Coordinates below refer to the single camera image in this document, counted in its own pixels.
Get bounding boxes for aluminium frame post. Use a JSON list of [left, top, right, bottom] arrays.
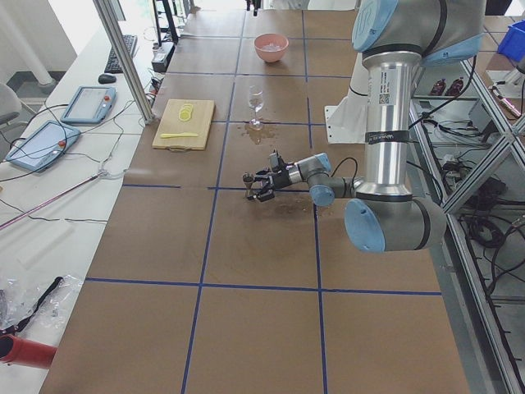
[[93, 0, 154, 125]]

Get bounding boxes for crumpled clear plastic bag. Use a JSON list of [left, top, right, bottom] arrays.
[[1, 275, 84, 335]]

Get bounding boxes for blue teach pendant far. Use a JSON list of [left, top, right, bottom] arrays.
[[61, 85, 116, 125]]

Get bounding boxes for steel double jigger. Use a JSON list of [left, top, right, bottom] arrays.
[[242, 172, 254, 199]]

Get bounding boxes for black computer mouse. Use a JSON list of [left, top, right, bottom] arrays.
[[98, 73, 116, 85]]

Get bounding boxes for blue teach pendant near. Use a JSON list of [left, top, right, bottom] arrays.
[[6, 121, 80, 172]]

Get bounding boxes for blue teach pendant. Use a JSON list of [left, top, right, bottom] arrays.
[[61, 85, 116, 125], [6, 121, 80, 172]]

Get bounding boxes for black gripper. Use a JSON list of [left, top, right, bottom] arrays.
[[247, 168, 291, 202]]

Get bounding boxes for yellow plastic knife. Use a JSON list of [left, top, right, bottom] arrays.
[[160, 132, 199, 139]]

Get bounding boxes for black keyboard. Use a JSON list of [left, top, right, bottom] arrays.
[[103, 34, 139, 75]]

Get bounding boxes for bamboo cutting board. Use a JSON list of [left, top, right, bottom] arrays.
[[152, 99, 215, 150]]

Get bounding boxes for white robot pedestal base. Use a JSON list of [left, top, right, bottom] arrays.
[[325, 53, 368, 144]]

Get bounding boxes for pink bowl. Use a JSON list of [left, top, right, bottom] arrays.
[[253, 34, 289, 63]]

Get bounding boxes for pile of ice cubes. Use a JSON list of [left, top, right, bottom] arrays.
[[261, 42, 282, 53]]

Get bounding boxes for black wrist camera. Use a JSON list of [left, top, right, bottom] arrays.
[[268, 150, 286, 172]]

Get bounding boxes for blue storage bin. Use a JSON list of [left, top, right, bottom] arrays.
[[497, 21, 525, 62]]

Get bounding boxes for red cylinder bottle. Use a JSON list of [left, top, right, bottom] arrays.
[[1, 335, 57, 369]]

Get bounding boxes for clear wine glass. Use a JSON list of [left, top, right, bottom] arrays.
[[249, 85, 264, 131]]

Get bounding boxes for black camera cable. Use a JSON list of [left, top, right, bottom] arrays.
[[327, 157, 358, 181]]

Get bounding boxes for black box device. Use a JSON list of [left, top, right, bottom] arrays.
[[151, 42, 176, 73]]

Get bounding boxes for pink metal rod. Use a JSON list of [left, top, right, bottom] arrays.
[[0, 171, 104, 231]]

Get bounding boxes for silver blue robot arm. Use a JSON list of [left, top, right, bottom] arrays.
[[243, 1, 486, 253]]

